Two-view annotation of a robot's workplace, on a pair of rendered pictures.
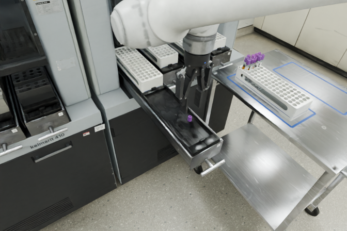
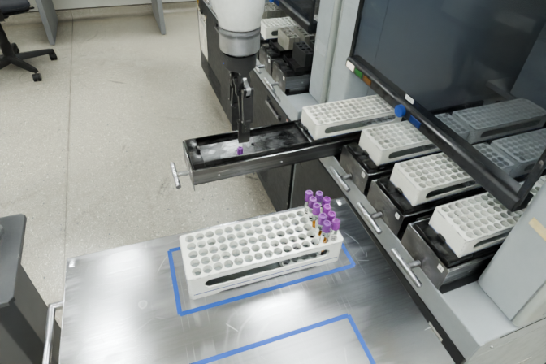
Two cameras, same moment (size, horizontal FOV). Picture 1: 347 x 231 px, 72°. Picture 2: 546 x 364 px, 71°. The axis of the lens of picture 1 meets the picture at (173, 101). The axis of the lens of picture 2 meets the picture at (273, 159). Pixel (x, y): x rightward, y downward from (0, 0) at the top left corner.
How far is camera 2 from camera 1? 1.20 m
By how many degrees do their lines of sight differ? 73
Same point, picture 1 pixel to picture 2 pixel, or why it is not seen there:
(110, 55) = (344, 75)
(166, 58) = (366, 136)
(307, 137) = (140, 261)
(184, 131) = (223, 145)
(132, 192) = not seen: hidden behind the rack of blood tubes
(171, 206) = not seen: hidden behind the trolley
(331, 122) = (144, 327)
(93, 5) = (352, 2)
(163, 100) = (284, 139)
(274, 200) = not seen: outside the picture
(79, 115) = (293, 99)
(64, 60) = (320, 42)
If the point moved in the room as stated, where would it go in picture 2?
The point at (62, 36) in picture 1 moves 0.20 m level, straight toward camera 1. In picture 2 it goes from (327, 17) to (265, 19)
